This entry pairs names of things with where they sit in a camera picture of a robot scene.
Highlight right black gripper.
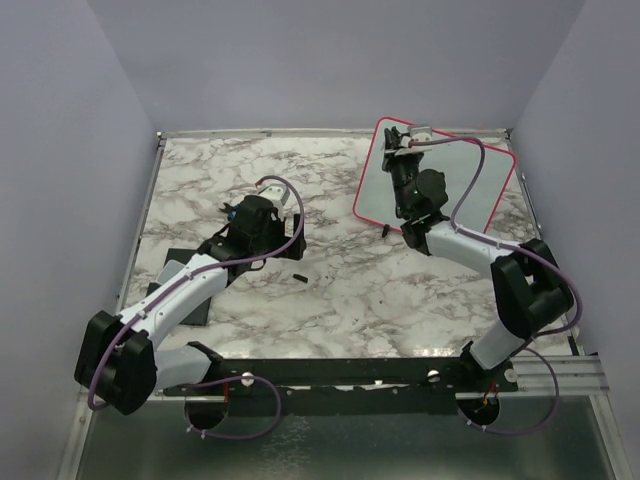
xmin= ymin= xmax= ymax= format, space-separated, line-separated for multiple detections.
xmin=382 ymin=127 xmax=420 ymax=216

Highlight black marker cap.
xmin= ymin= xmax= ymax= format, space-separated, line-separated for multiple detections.
xmin=292 ymin=274 xmax=309 ymax=284

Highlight red framed whiteboard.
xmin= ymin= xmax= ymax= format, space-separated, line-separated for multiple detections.
xmin=352 ymin=117 xmax=517 ymax=233

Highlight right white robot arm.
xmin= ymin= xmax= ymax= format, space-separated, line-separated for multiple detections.
xmin=382 ymin=127 xmax=580 ymax=391

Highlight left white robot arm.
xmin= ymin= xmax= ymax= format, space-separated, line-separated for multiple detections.
xmin=74 ymin=184 xmax=306 ymax=415

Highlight grey whiteboard eraser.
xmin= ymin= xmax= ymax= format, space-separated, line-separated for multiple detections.
xmin=155 ymin=259 xmax=185 ymax=286

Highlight black foam pad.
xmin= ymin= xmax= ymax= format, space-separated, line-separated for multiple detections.
xmin=145 ymin=248 xmax=211 ymax=327

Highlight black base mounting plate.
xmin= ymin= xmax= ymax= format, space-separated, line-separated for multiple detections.
xmin=163 ymin=357 xmax=518 ymax=416

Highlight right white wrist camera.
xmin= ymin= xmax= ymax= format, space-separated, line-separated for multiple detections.
xmin=407 ymin=125 xmax=433 ymax=147

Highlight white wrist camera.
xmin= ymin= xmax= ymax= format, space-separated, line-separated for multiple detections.
xmin=258 ymin=183 xmax=290 ymax=220
xmin=407 ymin=125 xmax=433 ymax=147

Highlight blue handled pliers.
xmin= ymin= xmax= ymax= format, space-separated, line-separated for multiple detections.
xmin=219 ymin=202 xmax=240 ymax=223

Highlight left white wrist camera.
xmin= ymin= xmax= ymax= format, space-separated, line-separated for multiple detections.
xmin=258 ymin=183 xmax=290 ymax=220

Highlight aluminium table frame rail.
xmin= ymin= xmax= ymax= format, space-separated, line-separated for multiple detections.
xmin=115 ymin=131 xmax=167 ymax=313

